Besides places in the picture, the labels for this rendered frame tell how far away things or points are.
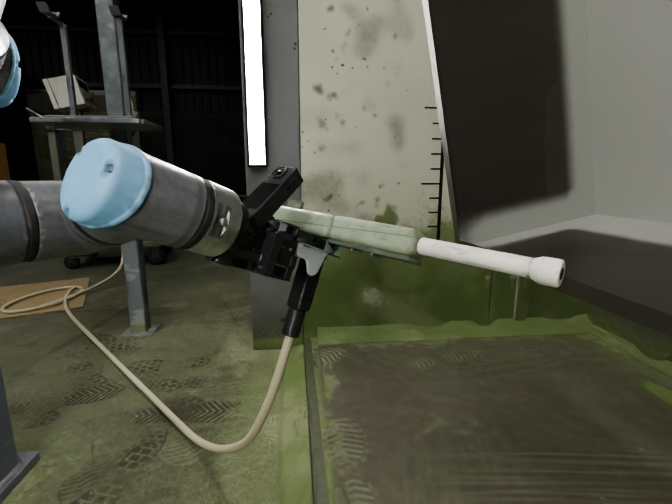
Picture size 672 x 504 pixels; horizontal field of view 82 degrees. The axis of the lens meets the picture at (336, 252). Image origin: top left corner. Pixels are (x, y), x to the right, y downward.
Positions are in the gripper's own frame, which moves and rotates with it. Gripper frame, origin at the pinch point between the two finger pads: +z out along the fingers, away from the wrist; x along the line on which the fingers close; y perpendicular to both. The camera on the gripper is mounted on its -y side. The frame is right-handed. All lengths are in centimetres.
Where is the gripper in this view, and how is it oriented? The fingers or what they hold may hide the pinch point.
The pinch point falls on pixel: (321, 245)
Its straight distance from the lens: 66.5
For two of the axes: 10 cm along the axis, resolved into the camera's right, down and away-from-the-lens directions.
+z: 5.9, 2.2, 7.8
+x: 7.6, 1.8, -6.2
